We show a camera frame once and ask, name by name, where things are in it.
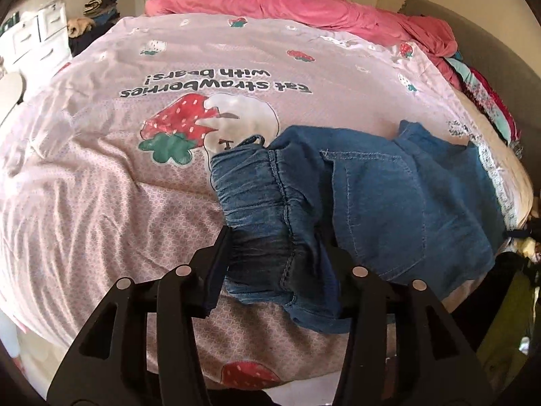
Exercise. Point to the pink blanket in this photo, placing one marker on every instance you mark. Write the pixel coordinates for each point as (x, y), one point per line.
(274, 4)

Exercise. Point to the stack of colourful clothes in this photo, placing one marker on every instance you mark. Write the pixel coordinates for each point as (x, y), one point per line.
(486, 93)

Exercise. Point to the blue denim pants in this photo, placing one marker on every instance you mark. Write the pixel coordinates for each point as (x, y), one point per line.
(372, 203)

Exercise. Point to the white round table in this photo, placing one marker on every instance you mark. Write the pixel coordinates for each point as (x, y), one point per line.
(8, 93)

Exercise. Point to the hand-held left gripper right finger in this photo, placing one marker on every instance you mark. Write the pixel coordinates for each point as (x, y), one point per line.
(363, 298)

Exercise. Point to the grey headboard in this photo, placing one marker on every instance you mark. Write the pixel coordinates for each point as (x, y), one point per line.
(498, 72)

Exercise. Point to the white drawer cabinet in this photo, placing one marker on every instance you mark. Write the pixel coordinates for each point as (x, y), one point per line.
(38, 34)

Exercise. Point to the cream bed sheet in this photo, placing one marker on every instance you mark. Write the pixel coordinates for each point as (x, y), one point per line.
(509, 165)

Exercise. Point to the strawberry printed bed cover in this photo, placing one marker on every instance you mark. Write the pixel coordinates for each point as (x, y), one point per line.
(105, 177)

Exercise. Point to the pile of dark clothes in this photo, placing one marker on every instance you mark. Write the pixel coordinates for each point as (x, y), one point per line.
(97, 10)

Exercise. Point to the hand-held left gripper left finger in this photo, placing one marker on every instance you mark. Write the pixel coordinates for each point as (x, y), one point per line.
(216, 273)

